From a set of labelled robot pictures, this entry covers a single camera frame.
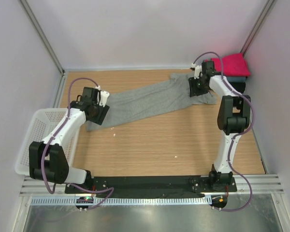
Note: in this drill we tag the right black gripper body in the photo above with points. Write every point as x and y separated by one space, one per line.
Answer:
196 86

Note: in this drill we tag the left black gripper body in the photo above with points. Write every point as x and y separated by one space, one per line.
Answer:
99 113

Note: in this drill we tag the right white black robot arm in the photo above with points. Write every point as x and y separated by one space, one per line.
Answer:
232 120

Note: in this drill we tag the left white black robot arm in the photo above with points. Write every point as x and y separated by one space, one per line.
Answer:
47 159

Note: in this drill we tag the folded blue grey t shirt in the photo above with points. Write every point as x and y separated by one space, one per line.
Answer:
236 79

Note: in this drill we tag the folded black t shirt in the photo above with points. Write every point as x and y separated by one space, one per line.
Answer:
239 86

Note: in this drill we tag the folded pink t shirt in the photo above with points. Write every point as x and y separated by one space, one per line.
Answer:
235 66

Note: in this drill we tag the white plastic basket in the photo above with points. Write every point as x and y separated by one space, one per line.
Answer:
43 122

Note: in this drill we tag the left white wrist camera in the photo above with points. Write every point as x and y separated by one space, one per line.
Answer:
102 96

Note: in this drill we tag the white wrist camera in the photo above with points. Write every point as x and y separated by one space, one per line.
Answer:
197 70
102 96

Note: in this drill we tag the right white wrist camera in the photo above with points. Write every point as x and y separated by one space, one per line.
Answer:
197 70

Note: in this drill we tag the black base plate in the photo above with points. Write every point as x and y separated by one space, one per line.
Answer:
163 187

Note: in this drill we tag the right aluminium corner post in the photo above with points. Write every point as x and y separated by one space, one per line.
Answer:
266 10

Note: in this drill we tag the aluminium corner post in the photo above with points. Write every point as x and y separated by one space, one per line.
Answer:
37 27
266 10

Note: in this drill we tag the slotted cable duct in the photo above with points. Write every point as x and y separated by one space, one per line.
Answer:
89 201

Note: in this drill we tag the left aluminium corner post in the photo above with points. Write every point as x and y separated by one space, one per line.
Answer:
37 27

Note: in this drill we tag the aluminium rail frame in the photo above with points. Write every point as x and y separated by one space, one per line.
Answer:
260 184

